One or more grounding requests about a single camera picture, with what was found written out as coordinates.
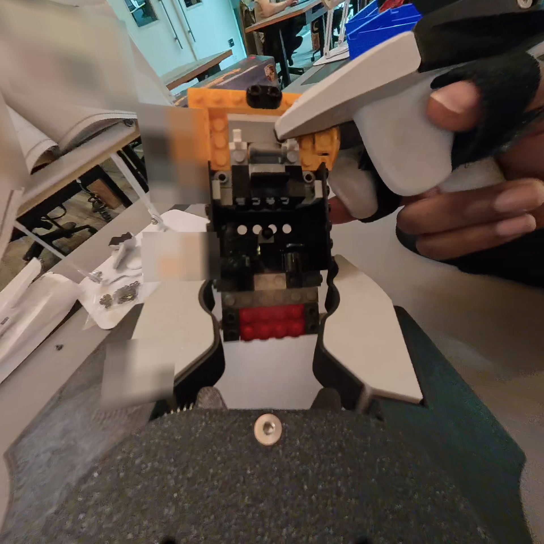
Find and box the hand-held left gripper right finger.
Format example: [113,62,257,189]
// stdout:
[312,254,425,412]

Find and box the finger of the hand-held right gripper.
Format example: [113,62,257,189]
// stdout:
[274,31,422,141]

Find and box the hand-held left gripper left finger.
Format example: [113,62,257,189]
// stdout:
[133,280,226,404]

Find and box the black orange lego car chassis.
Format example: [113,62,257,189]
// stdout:
[187,84,341,343]

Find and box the lego set box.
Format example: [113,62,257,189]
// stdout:
[174,55,279,107]

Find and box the lego instruction booklet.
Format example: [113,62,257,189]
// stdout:
[0,85,143,177]

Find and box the person's right hand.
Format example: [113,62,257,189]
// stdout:
[328,50,544,283]

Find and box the blue storage bin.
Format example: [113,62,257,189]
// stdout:
[374,0,423,26]
[345,8,421,60]

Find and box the clear bag of small parts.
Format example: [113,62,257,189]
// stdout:
[83,268,145,315]

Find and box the black office chair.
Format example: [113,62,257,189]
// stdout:
[17,204,99,260]

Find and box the white plastic bag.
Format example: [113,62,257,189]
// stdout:
[0,257,81,383]

